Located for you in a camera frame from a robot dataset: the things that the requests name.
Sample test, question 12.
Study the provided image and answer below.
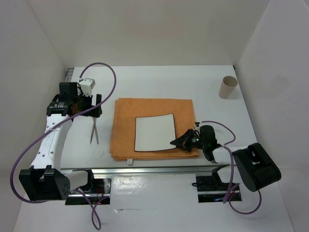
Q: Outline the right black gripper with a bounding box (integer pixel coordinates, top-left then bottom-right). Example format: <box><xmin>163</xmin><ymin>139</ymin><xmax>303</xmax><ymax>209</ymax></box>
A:
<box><xmin>170</xmin><ymin>128</ymin><xmax>207</xmax><ymax>152</ymax></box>

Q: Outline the white square plate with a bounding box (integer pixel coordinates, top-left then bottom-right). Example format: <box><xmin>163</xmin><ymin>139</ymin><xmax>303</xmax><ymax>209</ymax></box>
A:
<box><xmin>134</xmin><ymin>114</ymin><xmax>176</xmax><ymax>152</ymax></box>

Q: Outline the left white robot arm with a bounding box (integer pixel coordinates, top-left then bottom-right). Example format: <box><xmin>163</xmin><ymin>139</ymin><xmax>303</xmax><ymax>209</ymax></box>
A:
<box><xmin>19</xmin><ymin>79</ymin><xmax>96</xmax><ymax>202</ymax></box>

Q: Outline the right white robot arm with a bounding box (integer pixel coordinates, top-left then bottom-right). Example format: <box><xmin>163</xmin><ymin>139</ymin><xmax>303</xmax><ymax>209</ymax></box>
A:
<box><xmin>170</xmin><ymin>125</ymin><xmax>281</xmax><ymax>192</ymax></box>

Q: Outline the beige paper cup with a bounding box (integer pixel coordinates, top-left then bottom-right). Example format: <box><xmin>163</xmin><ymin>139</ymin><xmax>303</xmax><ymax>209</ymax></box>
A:
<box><xmin>219</xmin><ymin>76</ymin><xmax>238</xmax><ymax>99</ymax></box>

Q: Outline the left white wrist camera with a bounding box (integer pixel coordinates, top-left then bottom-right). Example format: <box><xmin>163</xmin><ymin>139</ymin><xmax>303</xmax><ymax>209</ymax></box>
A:
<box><xmin>79</xmin><ymin>78</ymin><xmax>96</xmax><ymax>97</ymax></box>

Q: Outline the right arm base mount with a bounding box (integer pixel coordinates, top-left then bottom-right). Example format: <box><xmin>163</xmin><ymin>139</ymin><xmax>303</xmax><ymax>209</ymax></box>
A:
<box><xmin>191</xmin><ymin>174</ymin><xmax>228</xmax><ymax>203</ymax></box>

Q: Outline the aluminium rail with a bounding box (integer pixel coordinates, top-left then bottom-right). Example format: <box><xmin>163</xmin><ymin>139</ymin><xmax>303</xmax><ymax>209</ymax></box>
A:
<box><xmin>57</xmin><ymin>67</ymin><xmax>242</xmax><ymax>176</ymax></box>

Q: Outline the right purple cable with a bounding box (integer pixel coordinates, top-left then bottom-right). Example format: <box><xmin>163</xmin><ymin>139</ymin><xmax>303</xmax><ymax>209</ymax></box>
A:
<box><xmin>200</xmin><ymin>120</ymin><xmax>263</xmax><ymax>215</ymax></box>

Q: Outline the purple cable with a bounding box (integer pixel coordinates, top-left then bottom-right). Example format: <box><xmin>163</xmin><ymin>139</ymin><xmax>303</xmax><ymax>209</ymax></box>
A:
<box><xmin>200</xmin><ymin>120</ymin><xmax>263</xmax><ymax>215</ymax></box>
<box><xmin>10</xmin><ymin>62</ymin><xmax>117</xmax><ymax>230</ymax></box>

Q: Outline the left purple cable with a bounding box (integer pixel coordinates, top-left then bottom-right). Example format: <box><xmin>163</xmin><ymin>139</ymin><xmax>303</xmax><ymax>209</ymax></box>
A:
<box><xmin>10</xmin><ymin>62</ymin><xmax>117</xmax><ymax>230</ymax></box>

